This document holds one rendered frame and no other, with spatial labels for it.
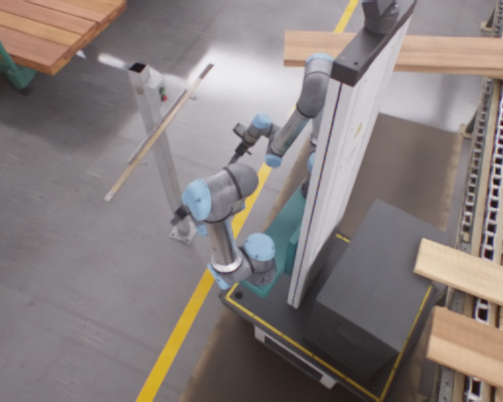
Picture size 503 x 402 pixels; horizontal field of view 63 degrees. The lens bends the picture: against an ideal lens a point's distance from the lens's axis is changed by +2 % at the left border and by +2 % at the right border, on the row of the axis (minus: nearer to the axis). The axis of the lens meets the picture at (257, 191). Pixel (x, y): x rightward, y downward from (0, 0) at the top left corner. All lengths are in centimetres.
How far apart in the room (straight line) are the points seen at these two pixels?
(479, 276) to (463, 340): 27
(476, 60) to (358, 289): 152
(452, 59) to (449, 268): 126
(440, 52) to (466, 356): 163
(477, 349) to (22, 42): 335
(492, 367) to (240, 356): 125
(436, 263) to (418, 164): 156
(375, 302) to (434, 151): 192
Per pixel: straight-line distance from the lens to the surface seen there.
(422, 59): 253
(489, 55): 271
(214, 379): 238
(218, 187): 120
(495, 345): 172
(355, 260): 170
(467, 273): 179
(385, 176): 307
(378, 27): 101
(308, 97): 154
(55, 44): 350
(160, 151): 203
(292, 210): 191
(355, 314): 161
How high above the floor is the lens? 234
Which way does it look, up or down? 55 degrees down
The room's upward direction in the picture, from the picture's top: 1 degrees clockwise
